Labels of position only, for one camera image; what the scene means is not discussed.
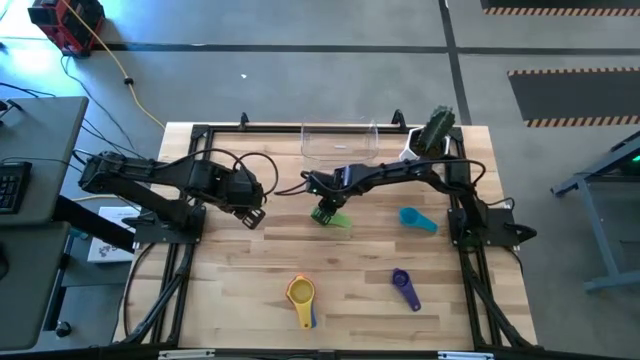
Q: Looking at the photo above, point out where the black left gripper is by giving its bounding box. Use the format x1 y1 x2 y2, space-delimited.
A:
218 167 267 231

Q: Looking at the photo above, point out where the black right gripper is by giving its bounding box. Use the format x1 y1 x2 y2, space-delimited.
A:
302 170 351 225

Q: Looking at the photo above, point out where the green measuring cup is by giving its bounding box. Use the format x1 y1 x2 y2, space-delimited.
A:
310 204 353 230

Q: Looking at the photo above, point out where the yellow measuring cup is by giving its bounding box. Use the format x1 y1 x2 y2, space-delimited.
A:
287 274 317 330

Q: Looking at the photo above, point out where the teal measuring cup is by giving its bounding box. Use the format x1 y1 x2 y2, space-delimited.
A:
398 206 439 234

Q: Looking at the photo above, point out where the purple measuring cup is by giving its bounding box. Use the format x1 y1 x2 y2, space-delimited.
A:
391 267 423 313

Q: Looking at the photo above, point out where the clear plastic basket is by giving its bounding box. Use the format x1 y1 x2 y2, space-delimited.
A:
299 117 380 170

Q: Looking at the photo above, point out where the green cactus plant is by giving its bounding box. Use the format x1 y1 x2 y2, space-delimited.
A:
415 104 457 157

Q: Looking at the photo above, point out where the white printed booklet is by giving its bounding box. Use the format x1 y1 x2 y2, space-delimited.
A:
87 205 142 265

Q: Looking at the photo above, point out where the silver table clamp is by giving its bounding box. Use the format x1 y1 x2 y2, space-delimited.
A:
158 349 216 360
437 351 496 360

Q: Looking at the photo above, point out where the grey desk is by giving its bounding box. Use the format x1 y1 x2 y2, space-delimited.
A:
0 221 72 351
0 96 90 229

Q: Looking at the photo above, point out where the black keyboard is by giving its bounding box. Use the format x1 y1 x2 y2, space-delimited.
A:
0 160 33 216

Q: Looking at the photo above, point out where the red black power station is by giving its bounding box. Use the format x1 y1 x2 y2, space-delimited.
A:
27 0 106 57

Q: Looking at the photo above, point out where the black hazard-striped floor mat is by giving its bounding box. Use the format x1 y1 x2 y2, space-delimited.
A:
479 0 640 16
507 66 640 129

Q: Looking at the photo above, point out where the black device green light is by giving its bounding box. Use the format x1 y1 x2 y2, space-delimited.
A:
619 144 640 176

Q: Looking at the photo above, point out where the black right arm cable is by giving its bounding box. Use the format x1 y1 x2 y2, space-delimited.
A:
273 157 487 201

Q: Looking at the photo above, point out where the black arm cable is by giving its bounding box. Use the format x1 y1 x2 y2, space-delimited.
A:
273 157 487 201
157 148 280 197

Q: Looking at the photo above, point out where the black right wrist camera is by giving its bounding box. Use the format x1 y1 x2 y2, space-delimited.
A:
333 166 355 187

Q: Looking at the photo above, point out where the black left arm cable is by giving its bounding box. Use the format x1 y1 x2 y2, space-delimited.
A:
157 148 280 197

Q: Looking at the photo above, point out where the black aluminium table frame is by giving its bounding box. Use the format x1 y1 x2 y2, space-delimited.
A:
113 122 539 351

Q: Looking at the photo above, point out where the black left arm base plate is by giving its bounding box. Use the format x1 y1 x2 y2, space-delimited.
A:
122 204 207 245

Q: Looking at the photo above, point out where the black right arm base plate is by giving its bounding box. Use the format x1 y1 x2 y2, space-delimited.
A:
447 205 539 250

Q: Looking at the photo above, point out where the yellow extension cable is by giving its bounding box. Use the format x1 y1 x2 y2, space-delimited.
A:
59 0 166 130

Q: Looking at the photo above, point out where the black floor cable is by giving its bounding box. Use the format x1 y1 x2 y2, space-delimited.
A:
58 53 137 151
0 81 57 100

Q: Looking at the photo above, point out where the blue metal table frame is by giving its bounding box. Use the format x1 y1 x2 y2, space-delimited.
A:
551 130 640 293

